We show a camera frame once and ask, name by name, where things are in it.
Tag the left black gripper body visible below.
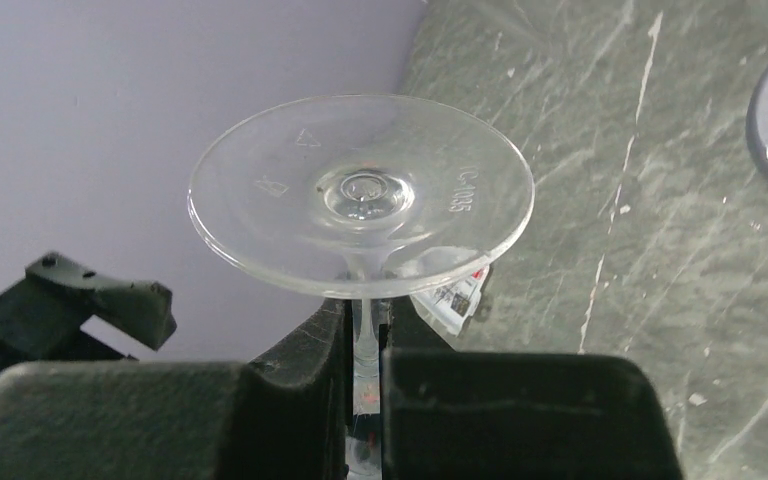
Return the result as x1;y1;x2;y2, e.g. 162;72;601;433
0;327;137;419

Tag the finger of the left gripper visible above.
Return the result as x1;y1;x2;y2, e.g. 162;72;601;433
0;251;177;360

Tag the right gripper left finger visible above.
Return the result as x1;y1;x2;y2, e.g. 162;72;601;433
0;300;348;479

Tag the clear plastic card case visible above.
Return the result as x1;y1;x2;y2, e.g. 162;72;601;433
411;265;492;336

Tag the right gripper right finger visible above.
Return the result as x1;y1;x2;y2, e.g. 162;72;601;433
381;297;683;479

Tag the clear wine glass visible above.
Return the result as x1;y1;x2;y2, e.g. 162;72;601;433
187;94;535;479

